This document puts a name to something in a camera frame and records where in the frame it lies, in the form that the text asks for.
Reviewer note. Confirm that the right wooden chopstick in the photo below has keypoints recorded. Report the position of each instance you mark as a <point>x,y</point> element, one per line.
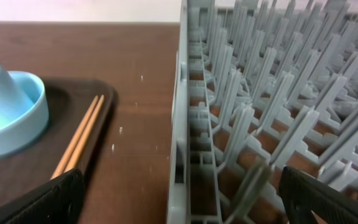
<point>86,128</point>

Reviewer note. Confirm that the light blue bowl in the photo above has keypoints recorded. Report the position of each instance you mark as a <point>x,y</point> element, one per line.
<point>19,133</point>

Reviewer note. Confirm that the wooden chopstick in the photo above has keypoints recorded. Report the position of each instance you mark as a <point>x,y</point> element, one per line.
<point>71,147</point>
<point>86,128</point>

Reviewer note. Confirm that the dark brown serving tray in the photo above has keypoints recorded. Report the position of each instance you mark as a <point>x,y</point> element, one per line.
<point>68,101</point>

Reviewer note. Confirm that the left wooden chopstick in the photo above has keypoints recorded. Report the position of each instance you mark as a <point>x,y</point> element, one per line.
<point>71,147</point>

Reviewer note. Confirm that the grey dishwasher rack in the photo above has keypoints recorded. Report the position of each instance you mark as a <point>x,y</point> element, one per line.
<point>259,88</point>

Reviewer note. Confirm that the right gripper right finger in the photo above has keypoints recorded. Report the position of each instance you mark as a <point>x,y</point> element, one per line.
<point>304,197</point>

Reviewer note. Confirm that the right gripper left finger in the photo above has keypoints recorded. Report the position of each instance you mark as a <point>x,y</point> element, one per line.
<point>60,200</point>

